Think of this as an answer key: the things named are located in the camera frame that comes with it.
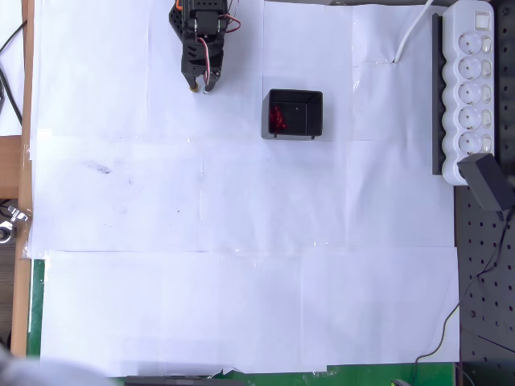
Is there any black open box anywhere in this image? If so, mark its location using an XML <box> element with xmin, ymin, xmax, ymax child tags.
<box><xmin>261</xmin><ymin>88</ymin><xmax>324</xmax><ymax>141</ymax></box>

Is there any white paper covering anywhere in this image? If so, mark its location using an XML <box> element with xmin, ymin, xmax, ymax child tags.
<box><xmin>27</xmin><ymin>0</ymin><xmax>463</xmax><ymax>379</ymax></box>

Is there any metal clamp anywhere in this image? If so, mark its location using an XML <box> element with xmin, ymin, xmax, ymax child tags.
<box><xmin>0</xmin><ymin>203</ymin><xmax>32</xmax><ymax>244</ymax></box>

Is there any white power strip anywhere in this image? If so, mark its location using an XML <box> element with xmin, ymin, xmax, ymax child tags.
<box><xmin>441</xmin><ymin>0</ymin><xmax>495</xmax><ymax>186</ymax></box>

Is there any dark ribbed panel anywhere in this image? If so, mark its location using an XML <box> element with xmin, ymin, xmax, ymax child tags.
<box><xmin>0</xmin><ymin>236</ymin><xmax>20</xmax><ymax>347</ymax></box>

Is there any black power adapter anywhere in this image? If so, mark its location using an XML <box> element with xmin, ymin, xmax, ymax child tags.
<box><xmin>457</xmin><ymin>152</ymin><xmax>511</xmax><ymax>213</ymax></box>

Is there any black flat device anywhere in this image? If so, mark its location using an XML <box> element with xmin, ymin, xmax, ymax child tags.
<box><xmin>124</xmin><ymin>375</ymin><xmax>245</xmax><ymax>386</ymax></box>

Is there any grey blurred object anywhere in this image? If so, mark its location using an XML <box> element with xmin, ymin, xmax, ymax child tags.
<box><xmin>0</xmin><ymin>345</ymin><xmax>108</xmax><ymax>386</ymax></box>

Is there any black pegboard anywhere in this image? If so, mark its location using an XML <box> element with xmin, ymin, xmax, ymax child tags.
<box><xmin>453</xmin><ymin>0</ymin><xmax>515</xmax><ymax>386</ymax></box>

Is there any white power cable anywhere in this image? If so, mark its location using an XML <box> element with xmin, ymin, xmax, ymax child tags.
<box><xmin>393</xmin><ymin>0</ymin><xmax>438</xmax><ymax>64</ymax></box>

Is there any thin black cable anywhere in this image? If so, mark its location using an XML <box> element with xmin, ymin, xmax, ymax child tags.
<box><xmin>410</xmin><ymin>211</ymin><xmax>514</xmax><ymax>386</ymax></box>

